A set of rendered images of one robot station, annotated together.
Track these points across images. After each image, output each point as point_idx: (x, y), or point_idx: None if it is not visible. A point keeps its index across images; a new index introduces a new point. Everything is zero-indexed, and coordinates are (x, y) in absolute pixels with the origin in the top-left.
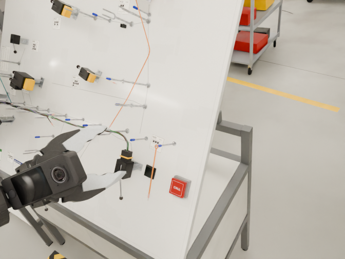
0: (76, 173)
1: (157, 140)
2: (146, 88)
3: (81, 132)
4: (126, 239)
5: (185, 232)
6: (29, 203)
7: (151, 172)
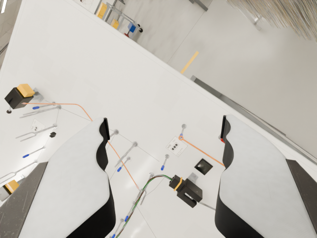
0: None
1: (173, 143)
2: (118, 135)
3: (56, 158)
4: None
5: (286, 151)
6: None
7: (204, 164)
